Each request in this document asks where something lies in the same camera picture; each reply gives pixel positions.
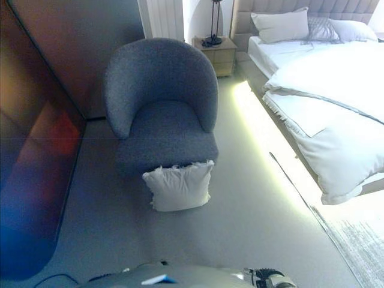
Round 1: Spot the white fringed square cushion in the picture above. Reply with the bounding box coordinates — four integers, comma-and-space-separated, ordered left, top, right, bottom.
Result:
142, 160, 215, 212

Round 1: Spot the grey upholstered tub armchair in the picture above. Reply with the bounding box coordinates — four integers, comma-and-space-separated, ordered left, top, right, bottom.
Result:
104, 37, 220, 180

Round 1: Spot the light wooden nightstand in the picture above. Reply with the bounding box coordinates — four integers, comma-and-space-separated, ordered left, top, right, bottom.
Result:
192, 36, 238, 79

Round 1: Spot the bed with padded headboard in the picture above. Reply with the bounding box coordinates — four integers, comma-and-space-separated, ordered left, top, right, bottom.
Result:
229, 0, 384, 193

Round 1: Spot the black metal table lamp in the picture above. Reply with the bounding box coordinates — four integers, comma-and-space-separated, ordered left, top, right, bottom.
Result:
201, 0, 224, 47

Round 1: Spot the white window curtain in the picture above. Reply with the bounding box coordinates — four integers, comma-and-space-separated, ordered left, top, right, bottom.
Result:
145, 0, 184, 42

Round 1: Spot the silver robot torso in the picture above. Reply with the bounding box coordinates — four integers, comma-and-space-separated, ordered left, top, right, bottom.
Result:
78, 262, 259, 288

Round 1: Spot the white duvet with grey stripe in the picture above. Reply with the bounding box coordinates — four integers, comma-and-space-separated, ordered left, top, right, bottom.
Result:
261, 41, 384, 206

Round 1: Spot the beige rectangular pillow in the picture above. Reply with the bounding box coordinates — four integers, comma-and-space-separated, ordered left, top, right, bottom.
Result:
250, 7, 310, 44

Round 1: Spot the grey pleated decorative pillow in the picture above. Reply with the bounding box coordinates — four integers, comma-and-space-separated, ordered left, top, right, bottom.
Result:
301, 16, 341, 47

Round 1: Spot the grey patterned floor rug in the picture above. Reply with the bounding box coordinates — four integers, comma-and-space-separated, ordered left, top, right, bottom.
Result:
310, 204, 384, 288

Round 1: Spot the white plain pillow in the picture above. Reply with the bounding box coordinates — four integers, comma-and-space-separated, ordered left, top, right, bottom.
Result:
328, 18, 379, 43

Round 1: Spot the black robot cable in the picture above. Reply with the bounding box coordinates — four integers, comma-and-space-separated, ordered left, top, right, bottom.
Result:
33, 272, 91, 288

